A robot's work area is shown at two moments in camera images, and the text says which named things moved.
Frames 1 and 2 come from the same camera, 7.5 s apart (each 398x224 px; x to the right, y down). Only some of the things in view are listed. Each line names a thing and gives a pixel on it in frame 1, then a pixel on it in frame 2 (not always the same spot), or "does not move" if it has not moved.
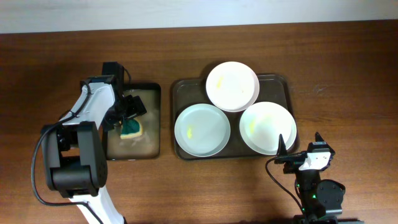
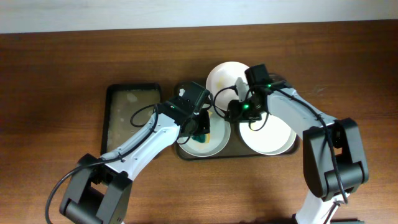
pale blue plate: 202,130 does not move
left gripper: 138,107 to 206,128
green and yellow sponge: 131,128 to 203,139
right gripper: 293,162 to 234,109
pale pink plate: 232,86 does not move
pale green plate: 262,124 does not move
